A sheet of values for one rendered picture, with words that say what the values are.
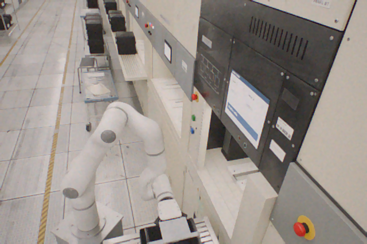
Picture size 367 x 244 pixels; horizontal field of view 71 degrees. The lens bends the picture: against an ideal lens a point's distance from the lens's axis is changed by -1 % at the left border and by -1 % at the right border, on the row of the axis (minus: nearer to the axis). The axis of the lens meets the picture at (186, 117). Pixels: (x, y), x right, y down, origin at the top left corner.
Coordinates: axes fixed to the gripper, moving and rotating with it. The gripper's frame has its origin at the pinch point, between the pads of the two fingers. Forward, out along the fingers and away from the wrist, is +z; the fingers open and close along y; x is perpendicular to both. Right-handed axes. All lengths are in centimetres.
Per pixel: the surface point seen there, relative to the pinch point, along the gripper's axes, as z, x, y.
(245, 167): -44, -16, -60
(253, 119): -6, 51, -30
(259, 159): 3.7, 38.5, -30.3
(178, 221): -2.4, 2.5, -2.2
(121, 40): -297, -5, -1
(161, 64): -204, -5, -37
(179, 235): 4.4, 2.5, -0.9
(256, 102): -6, 58, -30
